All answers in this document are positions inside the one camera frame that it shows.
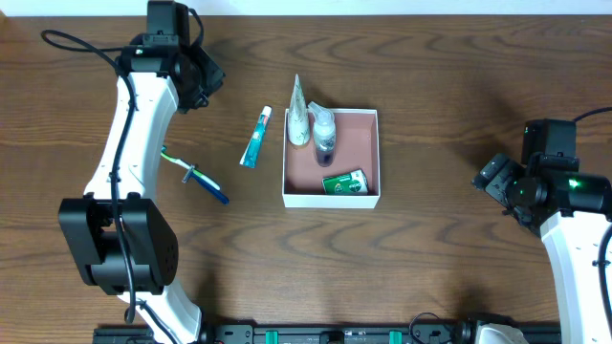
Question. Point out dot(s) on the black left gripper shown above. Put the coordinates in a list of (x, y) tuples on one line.
[(210, 75)]

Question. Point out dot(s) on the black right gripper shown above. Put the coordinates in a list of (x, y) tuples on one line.
[(493, 174)]

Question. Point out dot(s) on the red green Colgate toothpaste tube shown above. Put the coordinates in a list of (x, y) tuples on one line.
[(250, 156)]

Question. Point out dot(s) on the green and white toothbrush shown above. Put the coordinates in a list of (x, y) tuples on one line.
[(177, 161)]

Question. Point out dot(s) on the blue disposable razor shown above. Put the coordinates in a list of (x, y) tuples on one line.
[(209, 185)]

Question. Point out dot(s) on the white leaf-print lotion tube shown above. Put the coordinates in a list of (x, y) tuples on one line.
[(298, 127)]

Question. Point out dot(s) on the clear pump spray bottle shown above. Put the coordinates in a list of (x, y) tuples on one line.
[(324, 133)]

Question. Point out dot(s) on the green and white soap packet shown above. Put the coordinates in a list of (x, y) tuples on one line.
[(351, 183)]

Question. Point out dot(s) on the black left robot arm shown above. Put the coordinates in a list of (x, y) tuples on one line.
[(117, 235)]

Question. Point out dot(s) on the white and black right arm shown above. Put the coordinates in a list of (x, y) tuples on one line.
[(571, 214)]

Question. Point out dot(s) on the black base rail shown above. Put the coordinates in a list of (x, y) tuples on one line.
[(247, 334)]

